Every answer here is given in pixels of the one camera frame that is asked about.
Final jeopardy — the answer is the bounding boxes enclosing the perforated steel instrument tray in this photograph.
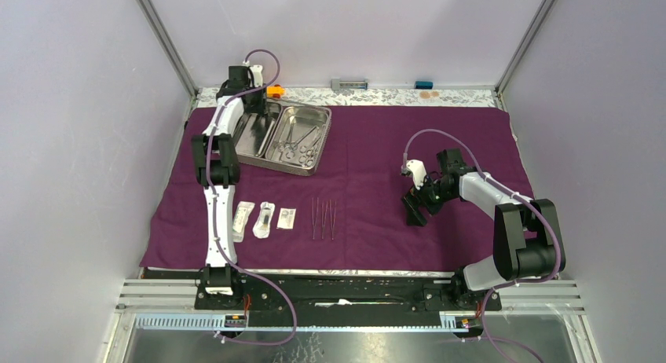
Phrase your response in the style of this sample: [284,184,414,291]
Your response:
[233,101,332,176]

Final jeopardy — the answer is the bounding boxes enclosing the long white sterile packet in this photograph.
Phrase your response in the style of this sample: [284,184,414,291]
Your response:
[232,201,255,243]

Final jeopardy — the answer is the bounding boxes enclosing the steel tweezers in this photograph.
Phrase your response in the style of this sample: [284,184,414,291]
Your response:
[311,198,319,240]
[330,201,337,240]

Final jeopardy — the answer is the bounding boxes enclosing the orange toy car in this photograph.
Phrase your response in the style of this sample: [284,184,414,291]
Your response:
[265,85,286,99]

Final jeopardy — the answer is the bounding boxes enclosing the blue plastic block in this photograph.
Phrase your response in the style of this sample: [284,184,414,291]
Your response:
[414,80,434,90]

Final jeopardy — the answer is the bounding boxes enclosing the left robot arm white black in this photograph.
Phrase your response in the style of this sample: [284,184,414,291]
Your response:
[191,60,263,309]

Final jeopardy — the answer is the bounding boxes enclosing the purple cloth wrap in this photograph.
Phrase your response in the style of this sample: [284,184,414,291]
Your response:
[139,104,542,272]

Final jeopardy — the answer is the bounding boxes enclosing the slotted grey cable duct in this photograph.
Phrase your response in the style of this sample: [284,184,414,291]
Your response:
[134,312,471,334]

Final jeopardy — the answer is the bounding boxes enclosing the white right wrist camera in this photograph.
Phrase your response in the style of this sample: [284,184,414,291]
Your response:
[401,159,428,190]

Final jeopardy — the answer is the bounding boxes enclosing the steel surgical forceps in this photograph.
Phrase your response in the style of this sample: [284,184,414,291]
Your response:
[276,123,318,161]

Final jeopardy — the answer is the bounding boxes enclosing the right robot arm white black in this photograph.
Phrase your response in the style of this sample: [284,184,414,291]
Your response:
[401,148,565,310]

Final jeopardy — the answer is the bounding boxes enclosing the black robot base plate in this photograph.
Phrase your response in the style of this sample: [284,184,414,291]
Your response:
[194,271,502,329]

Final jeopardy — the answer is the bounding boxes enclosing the small white sterile packet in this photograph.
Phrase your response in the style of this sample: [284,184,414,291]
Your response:
[276,208,296,229]

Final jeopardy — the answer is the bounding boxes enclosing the steel scalpel handle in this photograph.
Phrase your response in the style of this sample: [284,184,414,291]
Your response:
[320,201,330,240]

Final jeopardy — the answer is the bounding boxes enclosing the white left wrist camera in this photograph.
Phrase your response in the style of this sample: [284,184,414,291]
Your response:
[248,64,264,88]

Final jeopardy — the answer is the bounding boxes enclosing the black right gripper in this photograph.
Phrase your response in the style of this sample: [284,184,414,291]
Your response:
[401,170,456,228]

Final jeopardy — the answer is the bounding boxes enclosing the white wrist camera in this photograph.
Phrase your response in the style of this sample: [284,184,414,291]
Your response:
[401,159,428,190]
[248,64,264,88]

